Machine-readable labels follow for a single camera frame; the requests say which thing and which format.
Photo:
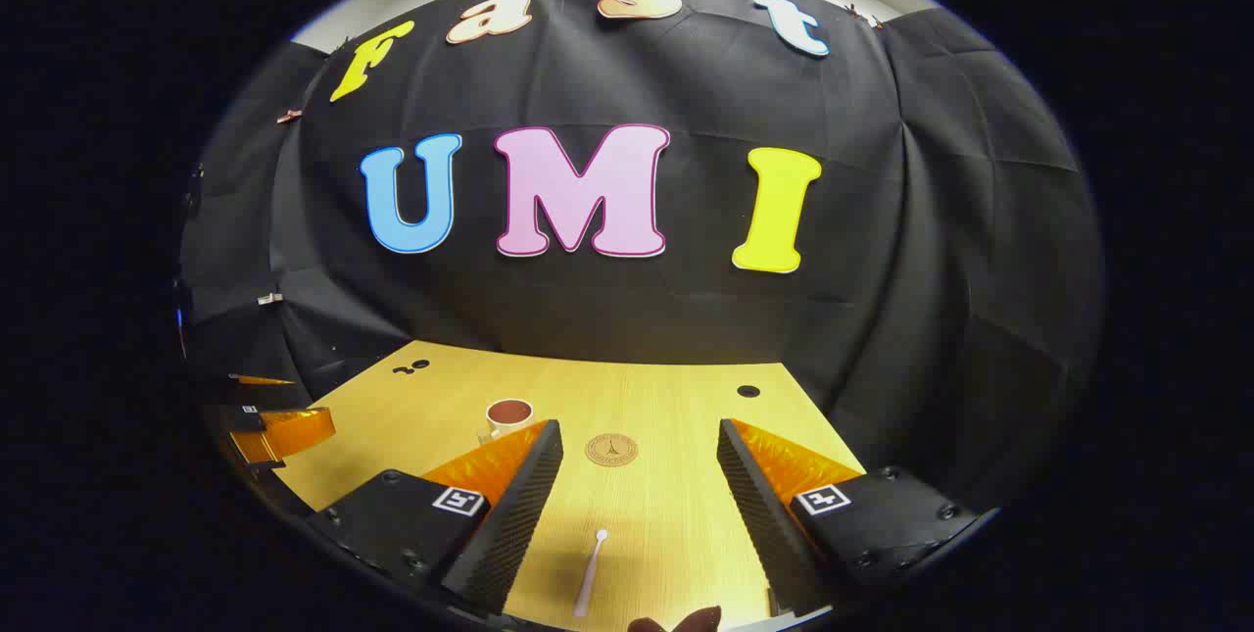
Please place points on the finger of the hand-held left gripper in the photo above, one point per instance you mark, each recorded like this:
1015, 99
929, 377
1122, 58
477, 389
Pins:
294, 431
260, 379

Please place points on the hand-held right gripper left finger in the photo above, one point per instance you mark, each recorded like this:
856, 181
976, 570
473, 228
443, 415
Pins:
509, 514

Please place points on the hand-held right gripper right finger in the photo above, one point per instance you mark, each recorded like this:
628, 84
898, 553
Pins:
769, 514

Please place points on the beige cup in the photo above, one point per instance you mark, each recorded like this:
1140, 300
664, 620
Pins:
507, 416

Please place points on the white toothbrush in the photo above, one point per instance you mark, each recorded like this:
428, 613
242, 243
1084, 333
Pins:
591, 578

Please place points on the round cork coaster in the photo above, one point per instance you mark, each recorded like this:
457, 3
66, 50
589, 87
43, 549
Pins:
611, 450

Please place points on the wooden desktop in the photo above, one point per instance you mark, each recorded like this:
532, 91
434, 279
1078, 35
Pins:
666, 505

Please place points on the double black desk grommet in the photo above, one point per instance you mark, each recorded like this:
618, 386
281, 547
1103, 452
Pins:
415, 365

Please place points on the black backdrop cloth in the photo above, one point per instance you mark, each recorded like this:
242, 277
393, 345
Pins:
686, 318

